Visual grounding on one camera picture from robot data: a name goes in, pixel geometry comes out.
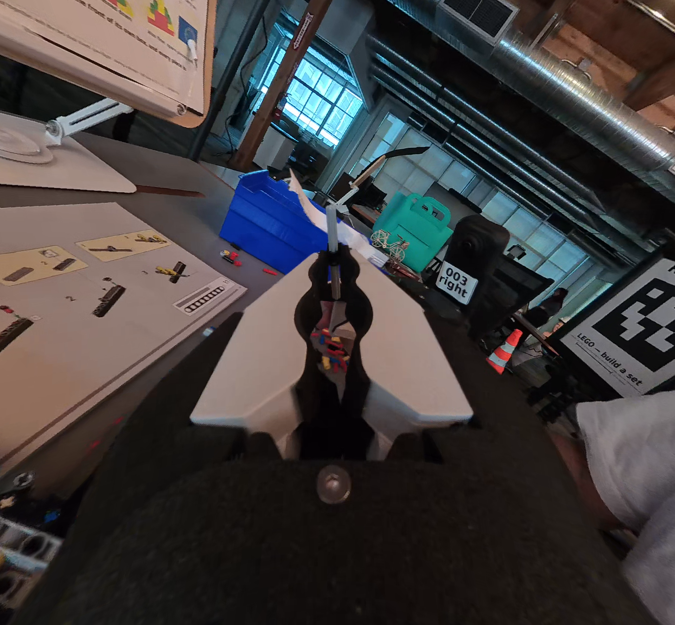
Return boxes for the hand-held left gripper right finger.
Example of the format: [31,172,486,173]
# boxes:
[348,247,474,460]

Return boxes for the orange traffic cone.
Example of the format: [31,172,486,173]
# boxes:
[486,329,524,375]

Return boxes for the wire bicycle model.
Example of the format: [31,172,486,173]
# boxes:
[369,228,411,263]

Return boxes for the person's right forearm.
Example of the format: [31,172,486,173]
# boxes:
[548,432,641,533]

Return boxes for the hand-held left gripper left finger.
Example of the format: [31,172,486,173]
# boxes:
[190,252,318,460]

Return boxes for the silver ventilation duct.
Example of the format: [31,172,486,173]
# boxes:
[369,0,675,199]

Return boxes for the teal tote bag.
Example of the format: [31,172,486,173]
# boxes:
[372,192,454,273]

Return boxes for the large paned window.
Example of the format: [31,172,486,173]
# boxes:
[258,40,366,147]

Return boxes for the grey lego axle black connector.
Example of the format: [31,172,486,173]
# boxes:
[324,203,343,301]

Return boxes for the white wooden document stand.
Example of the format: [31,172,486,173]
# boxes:
[0,0,218,194]

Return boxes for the white vent grille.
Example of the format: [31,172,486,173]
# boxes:
[437,0,520,46]

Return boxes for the lego instruction booklet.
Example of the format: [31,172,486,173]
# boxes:
[0,202,248,465]

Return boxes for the printed instruction sheet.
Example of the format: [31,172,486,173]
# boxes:
[0,0,214,117]

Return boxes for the person's white shirt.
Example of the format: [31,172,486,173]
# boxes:
[575,390,675,625]

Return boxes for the blue plastic bin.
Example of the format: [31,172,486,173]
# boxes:
[219,169,338,275]

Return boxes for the white paper bags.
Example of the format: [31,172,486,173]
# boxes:
[287,168,388,267]

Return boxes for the black white marker sign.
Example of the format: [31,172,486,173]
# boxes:
[559,256,675,398]

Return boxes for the lego car chassis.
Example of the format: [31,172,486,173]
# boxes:
[0,469,64,610]

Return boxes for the black white desk lamp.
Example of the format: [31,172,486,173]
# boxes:
[337,146,430,217]

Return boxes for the wooden post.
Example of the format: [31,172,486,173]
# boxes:
[229,0,351,172]

